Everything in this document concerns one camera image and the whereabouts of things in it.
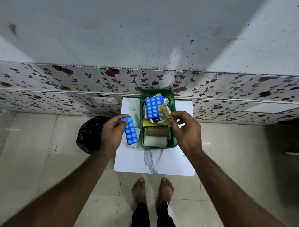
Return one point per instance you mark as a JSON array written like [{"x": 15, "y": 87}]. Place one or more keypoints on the person's right hand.
[{"x": 189, "y": 135}]

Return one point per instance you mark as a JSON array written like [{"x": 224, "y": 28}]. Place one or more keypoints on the person's left hand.
[{"x": 111, "y": 136}]

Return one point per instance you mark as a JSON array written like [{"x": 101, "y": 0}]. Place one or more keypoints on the person's right thumb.
[{"x": 177, "y": 127}]

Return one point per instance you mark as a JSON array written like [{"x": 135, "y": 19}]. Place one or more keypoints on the person's left thumb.
[{"x": 121, "y": 127}]

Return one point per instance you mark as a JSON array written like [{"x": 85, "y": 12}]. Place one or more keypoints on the blue tablet blister pack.
[
  {"x": 152, "y": 106},
  {"x": 130, "y": 133}
]

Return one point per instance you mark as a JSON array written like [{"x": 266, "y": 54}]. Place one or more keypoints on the yellowish tablet strip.
[{"x": 164, "y": 112}]

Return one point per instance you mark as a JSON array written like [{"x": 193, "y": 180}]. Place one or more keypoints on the person's right forearm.
[{"x": 229, "y": 194}]

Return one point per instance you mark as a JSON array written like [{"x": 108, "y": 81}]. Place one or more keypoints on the person's left forearm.
[{"x": 63, "y": 196}]

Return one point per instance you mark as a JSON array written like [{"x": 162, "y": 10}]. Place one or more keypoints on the brown bandage roll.
[{"x": 156, "y": 131}]

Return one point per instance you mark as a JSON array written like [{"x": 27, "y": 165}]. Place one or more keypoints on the white and blue medicine box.
[{"x": 155, "y": 120}]

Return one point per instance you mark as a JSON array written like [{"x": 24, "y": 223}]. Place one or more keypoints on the green plastic basket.
[{"x": 142, "y": 117}]

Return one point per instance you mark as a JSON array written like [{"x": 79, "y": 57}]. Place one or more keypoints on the white gauze roll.
[{"x": 154, "y": 141}]

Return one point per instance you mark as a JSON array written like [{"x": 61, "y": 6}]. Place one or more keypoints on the clear plastic packet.
[{"x": 168, "y": 101}]

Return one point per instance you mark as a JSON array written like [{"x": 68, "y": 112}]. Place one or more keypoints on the black bin bag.
[{"x": 90, "y": 135}]

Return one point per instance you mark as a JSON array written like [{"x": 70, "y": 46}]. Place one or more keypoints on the person's right foot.
[{"x": 165, "y": 189}]

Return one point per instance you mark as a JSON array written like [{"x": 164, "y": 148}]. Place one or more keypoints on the person's foot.
[
  {"x": 165, "y": 189},
  {"x": 139, "y": 190}
]

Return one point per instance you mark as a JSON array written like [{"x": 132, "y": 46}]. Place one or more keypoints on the person's left foot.
[{"x": 139, "y": 190}]

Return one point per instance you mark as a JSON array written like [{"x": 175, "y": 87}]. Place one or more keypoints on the black trousers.
[{"x": 142, "y": 216}]

